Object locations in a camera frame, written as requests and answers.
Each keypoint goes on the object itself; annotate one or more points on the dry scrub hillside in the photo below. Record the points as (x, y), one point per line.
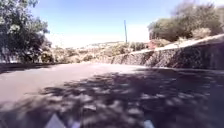
(93, 51)

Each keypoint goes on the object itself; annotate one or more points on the bushy trees above wall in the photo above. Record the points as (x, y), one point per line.
(186, 21)

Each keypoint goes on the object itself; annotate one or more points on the grey asphalt road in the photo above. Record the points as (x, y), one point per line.
(83, 80)

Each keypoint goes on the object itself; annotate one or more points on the large green tree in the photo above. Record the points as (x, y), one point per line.
(20, 30)

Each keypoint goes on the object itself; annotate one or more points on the tall thin pole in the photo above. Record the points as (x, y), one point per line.
(125, 31)

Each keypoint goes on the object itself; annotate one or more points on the stone retaining wall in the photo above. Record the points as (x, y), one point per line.
(180, 57)

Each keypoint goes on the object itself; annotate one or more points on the robot's own part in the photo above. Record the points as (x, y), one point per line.
(55, 122)
(148, 124)

